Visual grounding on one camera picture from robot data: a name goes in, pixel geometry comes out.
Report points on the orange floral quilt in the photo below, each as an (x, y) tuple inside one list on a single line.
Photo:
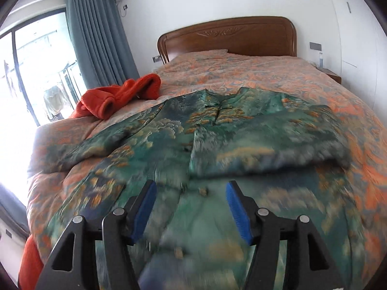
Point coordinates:
[(302, 75)]

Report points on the orange blanket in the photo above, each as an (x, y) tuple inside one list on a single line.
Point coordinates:
[(30, 262)]

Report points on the green patterned padded jacket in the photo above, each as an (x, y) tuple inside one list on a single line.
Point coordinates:
[(242, 145)]

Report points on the small bottle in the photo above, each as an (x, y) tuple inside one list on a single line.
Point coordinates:
[(320, 60)]

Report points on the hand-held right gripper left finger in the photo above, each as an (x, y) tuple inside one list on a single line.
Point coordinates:
[(142, 214)]

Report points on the bedside wall socket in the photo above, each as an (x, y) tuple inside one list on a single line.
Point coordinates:
[(156, 58)]

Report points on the white wardrobe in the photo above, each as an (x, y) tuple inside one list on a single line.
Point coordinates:
[(356, 36)]

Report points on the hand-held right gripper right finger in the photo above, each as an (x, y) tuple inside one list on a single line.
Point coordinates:
[(240, 214)]

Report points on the wooden headboard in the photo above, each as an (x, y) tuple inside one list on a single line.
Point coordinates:
[(242, 36)]

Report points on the grey-blue curtain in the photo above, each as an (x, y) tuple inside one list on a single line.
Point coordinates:
[(96, 36)]

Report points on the orange knitted sweater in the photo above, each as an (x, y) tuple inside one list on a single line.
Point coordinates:
[(121, 96)]

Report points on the glass balcony door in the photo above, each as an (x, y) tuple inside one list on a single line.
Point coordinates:
[(30, 66)]

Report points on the grey wall switch panel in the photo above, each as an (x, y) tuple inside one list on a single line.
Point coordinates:
[(315, 46)]

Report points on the wooden nightstand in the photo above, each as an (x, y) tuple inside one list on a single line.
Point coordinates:
[(332, 75)]

